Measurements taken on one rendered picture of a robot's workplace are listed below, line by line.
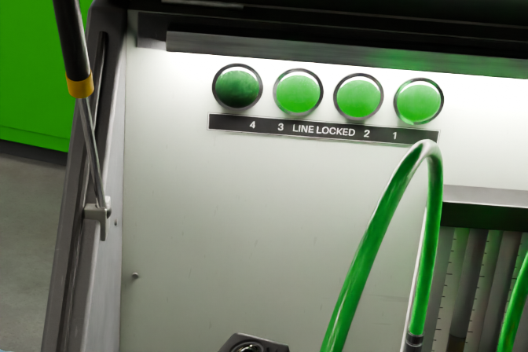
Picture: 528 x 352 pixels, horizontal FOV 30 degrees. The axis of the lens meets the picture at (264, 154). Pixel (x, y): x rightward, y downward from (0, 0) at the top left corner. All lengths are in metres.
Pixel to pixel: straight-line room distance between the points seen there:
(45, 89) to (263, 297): 2.67
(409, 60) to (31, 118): 2.91
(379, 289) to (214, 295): 0.18
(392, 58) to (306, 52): 0.08
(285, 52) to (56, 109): 2.81
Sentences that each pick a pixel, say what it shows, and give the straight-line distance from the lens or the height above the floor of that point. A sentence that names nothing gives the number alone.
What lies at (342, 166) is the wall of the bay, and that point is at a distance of 1.01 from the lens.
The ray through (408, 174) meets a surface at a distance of 0.73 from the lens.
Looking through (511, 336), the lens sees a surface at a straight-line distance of 0.99.
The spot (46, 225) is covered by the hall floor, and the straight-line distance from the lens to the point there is 3.46.
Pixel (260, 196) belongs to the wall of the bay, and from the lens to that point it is 1.03.
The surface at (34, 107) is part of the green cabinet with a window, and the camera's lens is 3.74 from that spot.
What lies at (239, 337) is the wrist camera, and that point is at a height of 1.37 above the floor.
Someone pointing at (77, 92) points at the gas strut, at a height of 1.46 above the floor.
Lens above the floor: 1.75
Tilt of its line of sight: 26 degrees down
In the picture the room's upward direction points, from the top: 5 degrees clockwise
